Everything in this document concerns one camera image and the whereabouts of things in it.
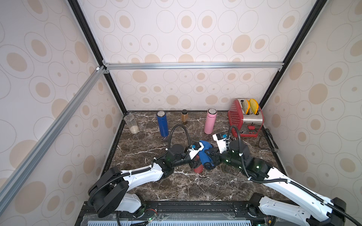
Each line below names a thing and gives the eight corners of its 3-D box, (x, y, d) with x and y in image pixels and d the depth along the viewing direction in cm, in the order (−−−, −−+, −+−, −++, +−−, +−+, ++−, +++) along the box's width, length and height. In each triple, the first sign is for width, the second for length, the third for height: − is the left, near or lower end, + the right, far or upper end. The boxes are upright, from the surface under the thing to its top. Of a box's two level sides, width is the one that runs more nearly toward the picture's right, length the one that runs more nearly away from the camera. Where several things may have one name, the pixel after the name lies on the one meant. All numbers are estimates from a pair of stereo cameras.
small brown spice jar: (183, 123, 115) (183, 115, 107) (180, 118, 118) (180, 110, 111) (188, 121, 116) (188, 113, 109) (185, 117, 119) (185, 108, 112)
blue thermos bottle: (160, 137, 106) (155, 117, 89) (161, 131, 110) (157, 110, 93) (168, 137, 106) (165, 117, 89) (169, 131, 110) (166, 110, 93)
